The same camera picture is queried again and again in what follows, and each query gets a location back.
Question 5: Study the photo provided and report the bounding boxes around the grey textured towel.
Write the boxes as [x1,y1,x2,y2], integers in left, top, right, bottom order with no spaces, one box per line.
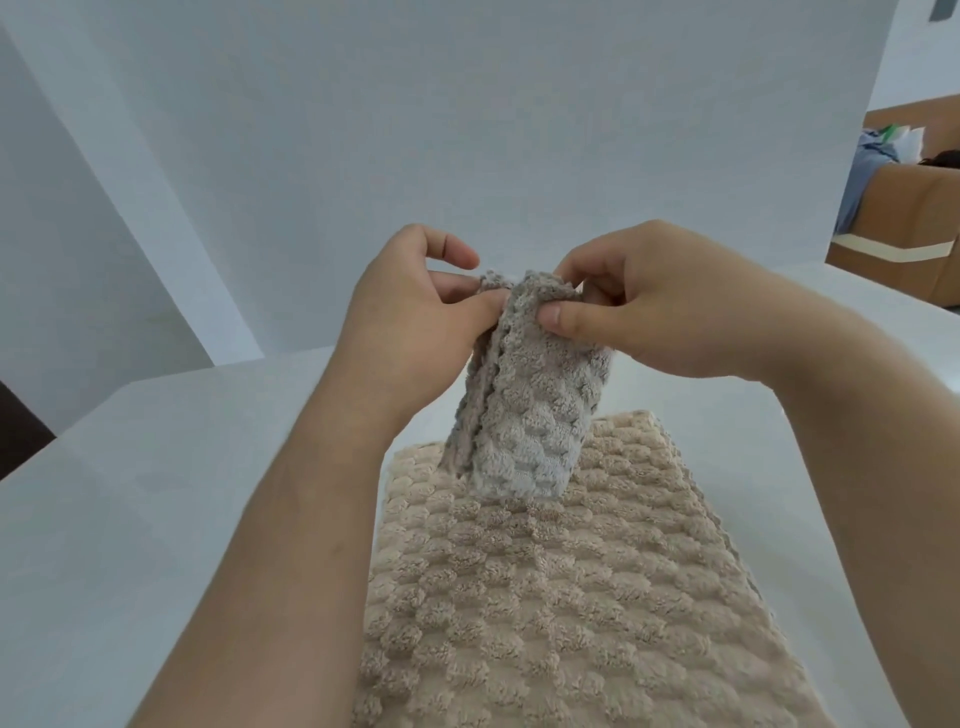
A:
[438,269,615,503]

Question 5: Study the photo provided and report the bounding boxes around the person's left forearm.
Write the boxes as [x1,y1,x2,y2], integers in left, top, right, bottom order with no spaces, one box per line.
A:
[126,358,445,728]

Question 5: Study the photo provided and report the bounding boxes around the white and green bag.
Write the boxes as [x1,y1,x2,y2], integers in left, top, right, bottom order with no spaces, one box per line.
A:
[880,123,929,164]

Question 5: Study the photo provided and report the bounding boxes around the blue cloth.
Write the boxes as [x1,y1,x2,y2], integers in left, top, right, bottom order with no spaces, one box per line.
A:
[834,129,901,236]

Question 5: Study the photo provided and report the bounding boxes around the person's right forearm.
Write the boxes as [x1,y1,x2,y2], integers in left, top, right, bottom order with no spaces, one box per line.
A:
[763,276,960,728]

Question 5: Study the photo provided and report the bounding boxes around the brown sofa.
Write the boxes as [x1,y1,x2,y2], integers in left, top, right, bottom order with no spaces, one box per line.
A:
[825,93,960,309]

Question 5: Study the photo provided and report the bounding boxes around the person's right hand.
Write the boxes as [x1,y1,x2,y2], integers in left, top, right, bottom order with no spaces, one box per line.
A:
[537,219,790,383]

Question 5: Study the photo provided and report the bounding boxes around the person's left hand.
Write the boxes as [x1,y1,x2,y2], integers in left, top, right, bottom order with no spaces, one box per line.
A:
[333,223,512,423]

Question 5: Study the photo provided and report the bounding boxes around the beige textured towel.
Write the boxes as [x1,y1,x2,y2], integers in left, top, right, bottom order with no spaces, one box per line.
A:
[351,409,835,728]

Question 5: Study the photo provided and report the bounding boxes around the dark brown furniture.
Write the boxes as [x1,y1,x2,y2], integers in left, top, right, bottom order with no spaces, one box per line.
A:
[0,380,58,482]

